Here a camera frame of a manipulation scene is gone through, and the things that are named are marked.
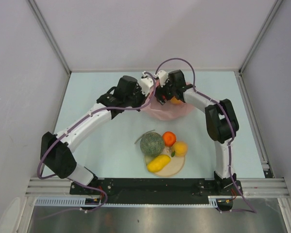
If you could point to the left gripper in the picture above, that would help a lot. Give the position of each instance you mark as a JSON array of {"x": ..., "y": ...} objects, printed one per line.
[{"x": 138, "y": 89}]

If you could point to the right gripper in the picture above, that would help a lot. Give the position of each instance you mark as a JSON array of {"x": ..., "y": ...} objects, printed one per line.
[{"x": 160, "y": 91}]

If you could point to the fake peach with leaf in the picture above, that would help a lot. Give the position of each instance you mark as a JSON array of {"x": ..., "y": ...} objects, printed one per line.
[{"x": 175, "y": 101}]

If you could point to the pink plastic bag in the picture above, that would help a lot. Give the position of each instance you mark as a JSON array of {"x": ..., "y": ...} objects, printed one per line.
[{"x": 167, "y": 111}]

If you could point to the green fake melon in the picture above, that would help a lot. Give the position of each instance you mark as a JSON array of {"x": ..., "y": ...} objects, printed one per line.
[{"x": 151, "y": 143}]

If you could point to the orange fake orange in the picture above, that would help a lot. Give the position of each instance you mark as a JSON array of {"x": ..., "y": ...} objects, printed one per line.
[{"x": 169, "y": 138}]

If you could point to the yellow fake fruit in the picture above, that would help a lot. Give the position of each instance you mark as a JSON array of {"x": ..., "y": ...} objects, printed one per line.
[{"x": 179, "y": 149}]

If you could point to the yellow fake mango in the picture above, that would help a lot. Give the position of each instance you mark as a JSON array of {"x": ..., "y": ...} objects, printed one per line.
[{"x": 158, "y": 163}]

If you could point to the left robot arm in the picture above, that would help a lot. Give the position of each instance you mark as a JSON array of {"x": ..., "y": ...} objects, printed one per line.
[{"x": 57, "y": 149}]

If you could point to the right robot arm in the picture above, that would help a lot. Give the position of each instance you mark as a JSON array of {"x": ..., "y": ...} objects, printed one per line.
[{"x": 221, "y": 121}]

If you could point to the beige ceramic plate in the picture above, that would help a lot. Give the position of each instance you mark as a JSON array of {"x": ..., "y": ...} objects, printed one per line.
[{"x": 171, "y": 169}]

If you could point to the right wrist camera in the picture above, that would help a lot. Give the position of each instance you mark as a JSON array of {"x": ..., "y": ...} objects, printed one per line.
[{"x": 162, "y": 77}]

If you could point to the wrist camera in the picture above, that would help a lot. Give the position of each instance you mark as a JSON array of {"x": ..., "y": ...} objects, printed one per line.
[
  {"x": 146, "y": 82},
  {"x": 162, "y": 77}
]

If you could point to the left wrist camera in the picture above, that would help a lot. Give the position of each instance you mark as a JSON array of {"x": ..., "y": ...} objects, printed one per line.
[{"x": 146, "y": 82}]

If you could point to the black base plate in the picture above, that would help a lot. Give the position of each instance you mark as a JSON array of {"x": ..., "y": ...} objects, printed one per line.
[{"x": 160, "y": 191}]

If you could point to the aluminium frame rail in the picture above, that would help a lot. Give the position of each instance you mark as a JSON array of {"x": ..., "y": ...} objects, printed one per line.
[{"x": 252, "y": 188}]

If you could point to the white cable duct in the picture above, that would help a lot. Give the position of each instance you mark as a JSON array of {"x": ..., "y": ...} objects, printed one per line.
[{"x": 94, "y": 202}]

